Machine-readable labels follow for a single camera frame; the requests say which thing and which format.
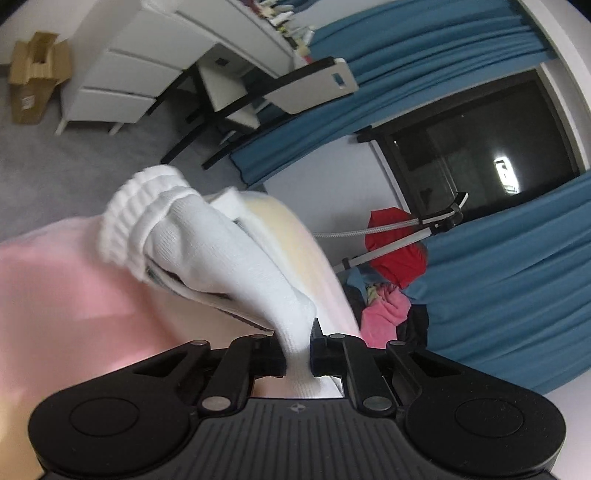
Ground cluster of cosmetic bottles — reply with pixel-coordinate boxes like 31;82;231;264
256;0;320;52

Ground red cloth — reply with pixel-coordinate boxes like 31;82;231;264
364;207;428;290

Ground white sweatpants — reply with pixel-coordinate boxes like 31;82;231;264
98;165;345;400

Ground pink cloth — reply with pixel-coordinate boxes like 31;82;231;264
359;287;413;350

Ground dark clothes pile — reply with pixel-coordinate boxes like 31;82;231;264
396;302;431;348

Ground black and beige chair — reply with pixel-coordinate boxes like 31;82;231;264
159;56;360;172

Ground brown cardboard box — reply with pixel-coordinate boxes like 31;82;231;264
8;31;74;126

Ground garment steamer stand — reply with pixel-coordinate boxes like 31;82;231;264
313;191;470;274

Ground white dressing table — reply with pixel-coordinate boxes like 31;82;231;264
56;0;315;137

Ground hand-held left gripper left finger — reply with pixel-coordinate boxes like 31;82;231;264
130;335;288;415

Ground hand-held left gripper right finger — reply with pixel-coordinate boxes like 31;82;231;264
310;318;456;419

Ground dark window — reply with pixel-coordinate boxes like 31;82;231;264
368;64;583;219

